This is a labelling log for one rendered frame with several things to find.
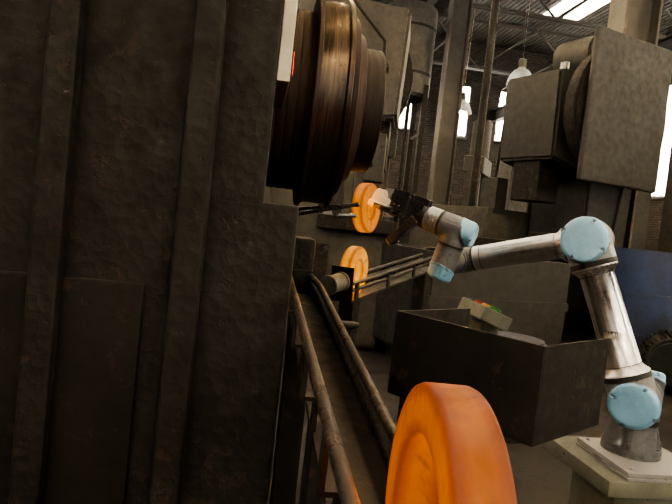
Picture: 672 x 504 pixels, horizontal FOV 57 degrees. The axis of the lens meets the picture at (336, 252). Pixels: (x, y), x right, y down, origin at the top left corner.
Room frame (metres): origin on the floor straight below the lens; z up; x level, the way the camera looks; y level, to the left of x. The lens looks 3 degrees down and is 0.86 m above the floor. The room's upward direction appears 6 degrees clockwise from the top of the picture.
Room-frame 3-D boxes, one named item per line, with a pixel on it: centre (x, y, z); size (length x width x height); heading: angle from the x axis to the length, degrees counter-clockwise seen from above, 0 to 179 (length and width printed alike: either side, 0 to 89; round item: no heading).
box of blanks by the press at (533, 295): (4.04, -0.86, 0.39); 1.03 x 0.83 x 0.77; 113
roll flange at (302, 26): (1.43, 0.15, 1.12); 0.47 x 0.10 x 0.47; 8
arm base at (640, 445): (1.64, -0.85, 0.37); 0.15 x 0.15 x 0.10
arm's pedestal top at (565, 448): (1.64, -0.85, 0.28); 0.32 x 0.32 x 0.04; 9
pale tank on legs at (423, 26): (10.45, -0.81, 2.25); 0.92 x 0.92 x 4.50
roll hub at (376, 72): (1.45, -0.03, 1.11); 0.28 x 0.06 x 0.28; 8
